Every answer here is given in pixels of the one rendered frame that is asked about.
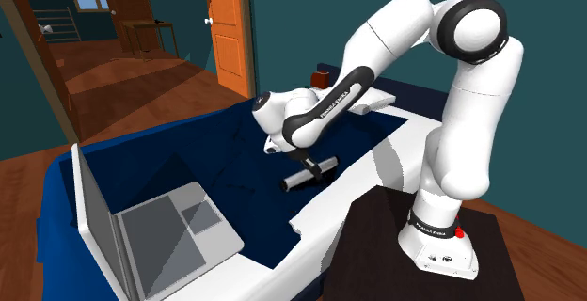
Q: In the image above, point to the grey open laptop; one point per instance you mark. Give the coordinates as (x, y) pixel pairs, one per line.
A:
(160, 236)

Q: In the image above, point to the white pillow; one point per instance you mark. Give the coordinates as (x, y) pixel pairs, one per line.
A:
(374, 100)

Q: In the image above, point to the bed with blue cover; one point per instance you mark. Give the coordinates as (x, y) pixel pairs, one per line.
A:
(220, 153)

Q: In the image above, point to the red-brown box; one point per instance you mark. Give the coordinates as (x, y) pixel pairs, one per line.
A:
(320, 80)

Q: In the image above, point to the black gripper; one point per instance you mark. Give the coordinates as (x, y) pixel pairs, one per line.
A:
(299, 154)

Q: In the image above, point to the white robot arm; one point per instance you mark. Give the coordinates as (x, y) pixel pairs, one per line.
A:
(472, 121)

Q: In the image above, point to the orange door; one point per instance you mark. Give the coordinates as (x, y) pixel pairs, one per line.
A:
(227, 25)

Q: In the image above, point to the brown side table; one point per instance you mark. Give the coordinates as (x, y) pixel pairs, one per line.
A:
(149, 26)

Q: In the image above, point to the dark robot stand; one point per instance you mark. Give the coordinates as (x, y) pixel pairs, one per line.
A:
(367, 254)

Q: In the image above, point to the silver cylinder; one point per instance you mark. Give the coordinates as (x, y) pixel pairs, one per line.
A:
(298, 180)

